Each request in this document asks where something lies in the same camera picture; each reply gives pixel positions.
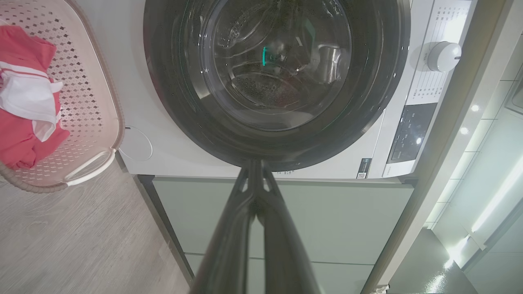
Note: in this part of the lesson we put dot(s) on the white front-load washing machine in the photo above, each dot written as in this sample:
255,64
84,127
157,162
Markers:
184,157

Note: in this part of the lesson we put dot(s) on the red white sports jersey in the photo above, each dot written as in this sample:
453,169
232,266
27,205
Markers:
20,134

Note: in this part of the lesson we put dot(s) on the dark QR code sticker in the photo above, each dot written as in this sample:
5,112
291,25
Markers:
364,168

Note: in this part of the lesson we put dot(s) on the white washer control knob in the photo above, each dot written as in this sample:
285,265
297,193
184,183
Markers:
443,56

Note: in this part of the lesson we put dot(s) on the round white filter cover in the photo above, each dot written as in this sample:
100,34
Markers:
137,145

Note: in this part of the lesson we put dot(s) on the dark washer display panel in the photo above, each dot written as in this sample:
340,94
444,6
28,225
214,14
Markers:
410,130

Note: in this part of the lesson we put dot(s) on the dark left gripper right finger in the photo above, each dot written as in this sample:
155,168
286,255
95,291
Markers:
282,253

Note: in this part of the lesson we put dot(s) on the cream perforated laundry basket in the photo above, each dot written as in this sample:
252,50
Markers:
90,81

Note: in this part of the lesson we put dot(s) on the pale green cabinet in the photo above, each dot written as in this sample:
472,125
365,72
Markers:
327,220

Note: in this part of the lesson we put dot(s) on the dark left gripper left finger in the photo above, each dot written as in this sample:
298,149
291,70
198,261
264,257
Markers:
229,245

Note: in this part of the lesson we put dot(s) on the round black washer door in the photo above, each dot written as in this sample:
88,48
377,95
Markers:
171,81

